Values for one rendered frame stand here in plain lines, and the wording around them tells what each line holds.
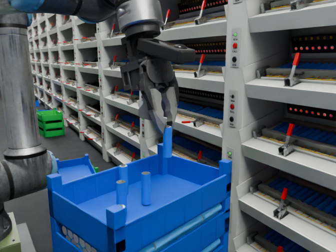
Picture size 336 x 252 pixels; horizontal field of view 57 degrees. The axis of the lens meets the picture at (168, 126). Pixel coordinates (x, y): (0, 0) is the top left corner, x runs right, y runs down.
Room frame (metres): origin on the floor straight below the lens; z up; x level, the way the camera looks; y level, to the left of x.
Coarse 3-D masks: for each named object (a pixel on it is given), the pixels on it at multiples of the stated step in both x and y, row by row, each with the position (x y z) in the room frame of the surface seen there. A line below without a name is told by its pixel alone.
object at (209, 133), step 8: (184, 96) 1.60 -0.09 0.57; (192, 96) 1.53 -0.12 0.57; (200, 96) 1.47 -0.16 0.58; (176, 120) 1.35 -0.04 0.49; (184, 120) 1.32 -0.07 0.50; (192, 120) 1.30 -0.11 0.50; (176, 128) 1.35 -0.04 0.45; (184, 128) 1.28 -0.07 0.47; (192, 128) 1.23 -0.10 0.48; (200, 128) 1.19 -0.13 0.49; (208, 128) 1.17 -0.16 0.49; (216, 128) 1.15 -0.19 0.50; (200, 136) 1.19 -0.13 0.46; (208, 136) 1.14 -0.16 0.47; (216, 136) 1.09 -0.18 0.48; (216, 144) 1.11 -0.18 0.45
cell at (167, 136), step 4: (168, 128) 0.59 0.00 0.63; (164, 132) 0.59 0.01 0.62; (168, 132) 0.59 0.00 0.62; (164, 136) 0.59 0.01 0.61; (168, 136) 0.59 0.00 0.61; (164, 140) 0.59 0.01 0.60; (168, 140) 0.59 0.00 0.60; (164, 144) 0.59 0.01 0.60; (168, 144) 0.59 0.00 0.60; (164, 148) 0.59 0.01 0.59; (168, 148) 0.59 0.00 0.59; (164, 152) 0.60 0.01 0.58; (168, 152) 0.59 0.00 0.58; (164, 156) 0.60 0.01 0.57; (168, 156) 0.59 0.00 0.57
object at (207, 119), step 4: (180, 112) 1.39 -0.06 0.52; (184, 112) 1.36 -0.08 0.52; (188, 112) 1.34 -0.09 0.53; (192, 112) 1.33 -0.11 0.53; (192, 116) 1.31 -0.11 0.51; (196, 116) 1.28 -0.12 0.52; (200, 116) 1.26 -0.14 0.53; (204, 116) 1.24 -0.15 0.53; (208, 116) 1.23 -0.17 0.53; (204, 120) 1.24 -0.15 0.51; (208, 120) 1.21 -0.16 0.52; (212, 120) 1.19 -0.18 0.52; (216, 120) 1.17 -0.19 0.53; (220, 120) 1.16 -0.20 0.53; (208, 124) 1.19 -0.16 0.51; (216, 124) 1.16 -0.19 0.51
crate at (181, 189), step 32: (160, 160) 0.71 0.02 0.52; (224, 160) 0.60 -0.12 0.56; (64, 192) 0.54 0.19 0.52; (96, 192) 0.59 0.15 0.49; (128, 192) 0.61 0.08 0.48; (160, 192) 0.61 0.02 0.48; (192, 192) 0.51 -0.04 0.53; (224, 192) 0.58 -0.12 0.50; (64, 224) 0.48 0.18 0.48; (96, 224) 0.41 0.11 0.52; (128, 224) 0.40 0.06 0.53; (160, 224) 0.45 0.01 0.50
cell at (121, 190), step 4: (120, 180) 0.52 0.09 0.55; (124, 180) 0.52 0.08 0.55; (116, 184) 0.51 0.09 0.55; (120, 184) 0.51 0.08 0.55; (124, 184) 0.51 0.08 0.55; (116, 188) 0.51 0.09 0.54; (120, 188) 0.51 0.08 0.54; (124, 188) 0.51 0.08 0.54; (116, 192) 0.51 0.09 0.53; (120, 192) 0.51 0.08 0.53; (124, 192) 0.51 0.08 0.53; (116, 196) 0.51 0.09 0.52; (120, 196) 0.51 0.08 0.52; (124, 196) 0.51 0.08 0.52; (116, 200) 0.51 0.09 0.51; (120, 200) 0.51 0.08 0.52; (124, 200) 0.51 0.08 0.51; (124, 204) 0.51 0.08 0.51
